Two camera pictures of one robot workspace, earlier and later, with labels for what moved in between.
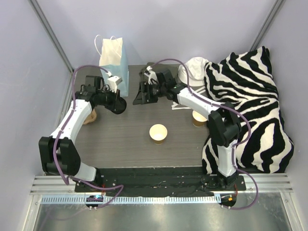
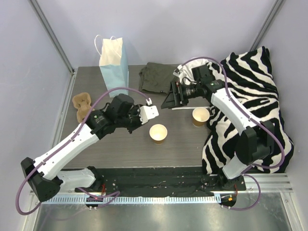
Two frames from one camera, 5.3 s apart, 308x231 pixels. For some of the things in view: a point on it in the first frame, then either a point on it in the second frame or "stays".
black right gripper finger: (139, 99) → (171, 100)
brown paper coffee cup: (158, 132) stays
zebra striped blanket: (246, 81) stays
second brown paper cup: (198, 120) stays
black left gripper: (118, 104) → (134, 121)
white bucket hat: (196, 69) stays
